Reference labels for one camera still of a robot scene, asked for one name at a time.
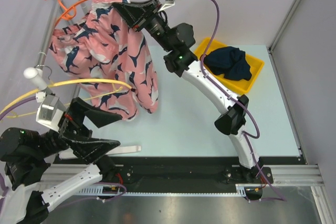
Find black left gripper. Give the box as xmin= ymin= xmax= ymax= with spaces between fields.
xmin=36 ymin=96 xmax=124 ymax=162

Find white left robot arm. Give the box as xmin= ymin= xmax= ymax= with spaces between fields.
xmin=1 ymin=95 xmax=121 ymax=223

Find white slotted cable duct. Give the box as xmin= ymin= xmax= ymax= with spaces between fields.
xmin=78 ymin=183 xmax=266 ymax=198

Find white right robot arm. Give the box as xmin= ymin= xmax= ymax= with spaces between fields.
xmin=112 ymin=0 xmax=270 ymax=184

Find yellow plastic hanger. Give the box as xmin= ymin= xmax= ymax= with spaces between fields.
xmin=1 ymin=78 xmax=132 ymax=115

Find pink shark print shorts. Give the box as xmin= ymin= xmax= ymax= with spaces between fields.
xmin=49 ymin=0 xmax=159 ymax=121

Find navy blue shorts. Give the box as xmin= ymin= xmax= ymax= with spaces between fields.
xmin=203 ymin=46 xmax=252 ymax=81

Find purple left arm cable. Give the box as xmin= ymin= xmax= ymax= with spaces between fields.
xmin=0 ymin=95 xmax=128 ymax=209

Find grey metal clothes rack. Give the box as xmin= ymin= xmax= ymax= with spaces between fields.
xmin=23 ymin=0 xmax=142 ymax=158

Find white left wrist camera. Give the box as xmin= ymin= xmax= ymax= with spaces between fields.
xmin=36 ymin=94 xmax=66 ymax=132

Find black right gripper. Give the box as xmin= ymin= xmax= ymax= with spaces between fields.
xmin=112 ymin=0 xmax=174 ymax=53

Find orange plastic hanger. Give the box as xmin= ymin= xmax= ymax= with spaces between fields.
xmin=45 ymin=0 xmax=90 ymax=27

